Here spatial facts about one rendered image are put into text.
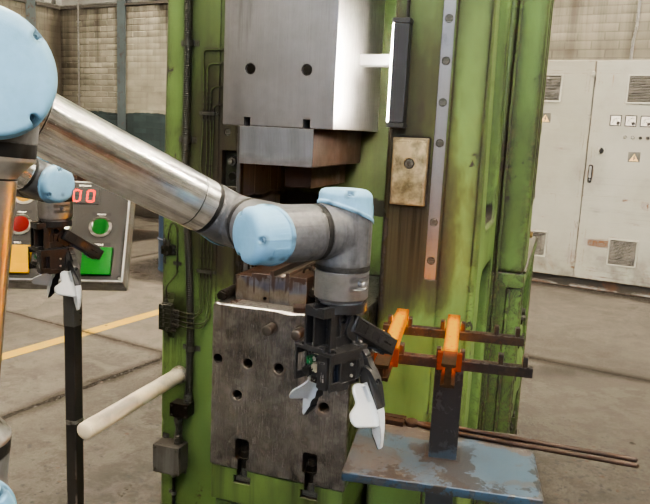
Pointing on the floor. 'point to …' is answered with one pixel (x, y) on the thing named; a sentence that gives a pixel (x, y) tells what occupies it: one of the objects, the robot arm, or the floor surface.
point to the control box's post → (72, 320)
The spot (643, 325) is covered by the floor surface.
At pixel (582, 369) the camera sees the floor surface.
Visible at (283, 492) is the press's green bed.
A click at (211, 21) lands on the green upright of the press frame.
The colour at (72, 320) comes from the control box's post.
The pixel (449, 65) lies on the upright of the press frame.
